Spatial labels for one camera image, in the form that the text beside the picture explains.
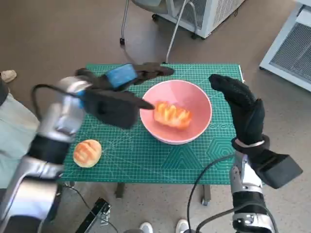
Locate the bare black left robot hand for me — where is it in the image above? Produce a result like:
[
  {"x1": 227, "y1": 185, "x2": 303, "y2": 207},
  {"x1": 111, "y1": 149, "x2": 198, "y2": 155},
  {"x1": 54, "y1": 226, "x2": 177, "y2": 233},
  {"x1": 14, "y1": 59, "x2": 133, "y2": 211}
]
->
[{"x1": 92, "y1": 62, "x2": 175, "y2": 110}]

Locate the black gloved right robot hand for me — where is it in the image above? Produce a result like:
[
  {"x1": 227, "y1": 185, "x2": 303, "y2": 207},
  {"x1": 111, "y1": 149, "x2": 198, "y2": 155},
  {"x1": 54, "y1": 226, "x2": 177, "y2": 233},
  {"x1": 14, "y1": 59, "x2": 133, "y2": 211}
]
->
[{"x1": 208, "y1": 74, "x2": 265, "y2": 146}]

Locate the pink bowl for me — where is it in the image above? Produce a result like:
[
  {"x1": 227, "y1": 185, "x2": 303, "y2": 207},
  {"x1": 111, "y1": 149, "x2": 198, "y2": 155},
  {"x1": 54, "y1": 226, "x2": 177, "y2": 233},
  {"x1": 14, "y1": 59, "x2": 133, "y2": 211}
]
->
[{"x1": 139, "y1": 79, "x2": 213, "y2": 146}]

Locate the long braided toy bread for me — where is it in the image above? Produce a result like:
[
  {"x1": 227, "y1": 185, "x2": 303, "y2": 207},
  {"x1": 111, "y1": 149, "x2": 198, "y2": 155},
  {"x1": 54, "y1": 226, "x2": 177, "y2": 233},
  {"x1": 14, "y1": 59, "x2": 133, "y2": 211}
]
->
[{"x1": 153, "y1": 100, "x2": 194, "y2": 131}]

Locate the round toy bread bun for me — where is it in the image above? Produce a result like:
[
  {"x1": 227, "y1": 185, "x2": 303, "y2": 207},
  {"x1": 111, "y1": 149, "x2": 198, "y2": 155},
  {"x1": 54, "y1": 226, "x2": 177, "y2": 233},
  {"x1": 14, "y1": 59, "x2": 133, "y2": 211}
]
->
[{"x1": 72, "y1": 139, "x2": 102, "y2": 168}]

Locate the white cabinet with grey grille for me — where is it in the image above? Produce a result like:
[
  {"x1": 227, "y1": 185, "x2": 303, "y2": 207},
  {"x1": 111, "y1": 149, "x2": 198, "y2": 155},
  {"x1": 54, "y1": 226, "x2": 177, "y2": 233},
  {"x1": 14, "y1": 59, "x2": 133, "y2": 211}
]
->
[{"x1": 259, "y1": 4, "x2": 311, "y2": 92}]

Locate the green cutting mat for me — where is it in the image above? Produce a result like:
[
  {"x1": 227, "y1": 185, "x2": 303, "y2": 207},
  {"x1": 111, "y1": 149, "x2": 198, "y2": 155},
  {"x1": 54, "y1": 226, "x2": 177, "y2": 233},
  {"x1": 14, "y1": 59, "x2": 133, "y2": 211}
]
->
[{"x1": 59, "y1": 63, "x2": 267, "y2": 185}]

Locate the dark table leg with caster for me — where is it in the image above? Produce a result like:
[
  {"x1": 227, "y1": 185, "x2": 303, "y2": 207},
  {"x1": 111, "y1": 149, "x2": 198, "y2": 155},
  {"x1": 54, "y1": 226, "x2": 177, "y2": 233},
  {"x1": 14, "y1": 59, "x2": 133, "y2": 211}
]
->
[{"x1": 200, "y1": 184, "x2": 212, "y2": 207}]

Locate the white cabinet with mesh panel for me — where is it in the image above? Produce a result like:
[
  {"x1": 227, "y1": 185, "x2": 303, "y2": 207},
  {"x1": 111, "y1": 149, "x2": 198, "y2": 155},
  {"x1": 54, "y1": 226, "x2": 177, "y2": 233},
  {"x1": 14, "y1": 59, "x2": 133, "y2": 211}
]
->
[{"x1": 152, "y1": 0, "x2": 247, "y2": 39}]

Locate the person's beige shoe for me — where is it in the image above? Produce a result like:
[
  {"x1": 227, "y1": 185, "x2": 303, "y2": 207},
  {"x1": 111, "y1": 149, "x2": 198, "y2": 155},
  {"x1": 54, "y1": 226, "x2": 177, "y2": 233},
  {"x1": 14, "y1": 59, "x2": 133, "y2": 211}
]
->
[{"x1": 0, "y1": 69, "x2": 17, "y2": 83}]

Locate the person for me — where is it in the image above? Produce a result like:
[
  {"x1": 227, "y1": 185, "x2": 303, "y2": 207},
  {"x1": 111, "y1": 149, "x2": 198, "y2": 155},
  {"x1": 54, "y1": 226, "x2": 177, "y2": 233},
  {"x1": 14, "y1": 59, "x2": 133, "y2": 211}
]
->
[{"x1": 0, "y1": 80, "x2": 41, "y2": 190}]

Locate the white shoe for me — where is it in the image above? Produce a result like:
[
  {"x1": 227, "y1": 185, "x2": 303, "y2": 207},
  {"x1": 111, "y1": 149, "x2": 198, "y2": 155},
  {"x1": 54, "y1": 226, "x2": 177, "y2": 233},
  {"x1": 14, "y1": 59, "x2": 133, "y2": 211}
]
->
[
  {"x1": 139, "y1": 222, "x2": 154, "y2": 233},
  {"x1": 176, "y1": 219, "x2": 190, "y2": 233}
]

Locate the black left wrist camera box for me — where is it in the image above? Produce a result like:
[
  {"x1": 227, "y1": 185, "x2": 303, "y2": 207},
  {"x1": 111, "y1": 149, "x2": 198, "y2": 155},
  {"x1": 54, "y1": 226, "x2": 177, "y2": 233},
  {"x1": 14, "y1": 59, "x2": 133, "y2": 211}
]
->
[{"x1": 81, "y1": 89, "x2": 138, "y2": 130}]

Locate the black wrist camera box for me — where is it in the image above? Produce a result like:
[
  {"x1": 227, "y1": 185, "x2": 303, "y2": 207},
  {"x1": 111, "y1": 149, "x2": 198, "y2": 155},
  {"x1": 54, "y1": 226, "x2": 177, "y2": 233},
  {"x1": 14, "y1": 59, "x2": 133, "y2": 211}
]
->
[
  {"x1": 252, "y1": 149, "x2": 304, "y2": 190},
  {"x1": 81, "y1": 89, "x2": 138, "y2": 130}
]

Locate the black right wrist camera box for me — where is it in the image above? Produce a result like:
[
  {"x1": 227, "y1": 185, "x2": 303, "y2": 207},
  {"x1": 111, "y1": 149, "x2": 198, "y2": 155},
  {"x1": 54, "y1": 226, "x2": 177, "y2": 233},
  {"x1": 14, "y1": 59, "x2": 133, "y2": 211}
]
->
[{"x1": 252, "y1": 149, "x2": 304, "y2": 190}]

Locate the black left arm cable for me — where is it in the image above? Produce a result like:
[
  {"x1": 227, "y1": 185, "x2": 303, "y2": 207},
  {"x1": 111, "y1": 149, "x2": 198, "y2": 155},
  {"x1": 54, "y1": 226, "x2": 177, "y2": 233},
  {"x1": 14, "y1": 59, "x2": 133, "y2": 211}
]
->
[{"x1": 31, "y1": 83, "x2": 81, "y2": 119}]

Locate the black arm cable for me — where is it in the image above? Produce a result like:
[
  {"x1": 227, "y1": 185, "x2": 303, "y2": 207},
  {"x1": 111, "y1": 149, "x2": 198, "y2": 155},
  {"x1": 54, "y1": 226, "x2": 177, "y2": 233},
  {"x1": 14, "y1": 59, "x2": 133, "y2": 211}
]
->
[
  {"x1": 187, "y1": 155, "x2": 235, "y2": 233},
  {"x1": 31, "y1": 83, "x2": 81, "y2": 119}
]

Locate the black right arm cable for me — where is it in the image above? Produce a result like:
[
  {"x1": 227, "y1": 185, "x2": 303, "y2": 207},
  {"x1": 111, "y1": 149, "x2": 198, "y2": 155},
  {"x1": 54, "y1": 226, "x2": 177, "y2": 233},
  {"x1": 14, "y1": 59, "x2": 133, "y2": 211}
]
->
[{"x1": 187, "y1": 155, "x2": 235, "y2": 233}]

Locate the thin black floor cable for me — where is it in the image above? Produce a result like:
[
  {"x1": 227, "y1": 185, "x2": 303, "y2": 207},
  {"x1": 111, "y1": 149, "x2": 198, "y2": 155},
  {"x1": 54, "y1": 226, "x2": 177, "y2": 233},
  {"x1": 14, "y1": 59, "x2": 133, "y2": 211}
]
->
[{"x1": 63, "y1": 184, "x2": 120, "y2": 233}]

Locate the black metal frame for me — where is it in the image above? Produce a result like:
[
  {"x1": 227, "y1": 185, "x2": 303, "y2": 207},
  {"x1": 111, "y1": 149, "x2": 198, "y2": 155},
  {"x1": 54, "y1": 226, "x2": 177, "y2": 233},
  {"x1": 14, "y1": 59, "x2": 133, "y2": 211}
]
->
[{"x1": 75, "y1": 198, "x2": 112, "y2": 233}]

